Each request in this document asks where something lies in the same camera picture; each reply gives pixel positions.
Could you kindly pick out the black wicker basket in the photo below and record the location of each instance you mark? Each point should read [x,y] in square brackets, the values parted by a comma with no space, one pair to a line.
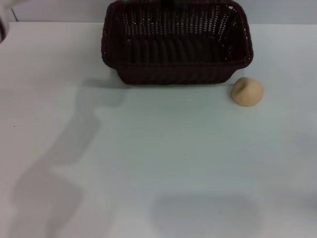
[173,72]

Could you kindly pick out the beige bread bun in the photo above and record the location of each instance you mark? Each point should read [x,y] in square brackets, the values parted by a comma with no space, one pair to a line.
[247,91]

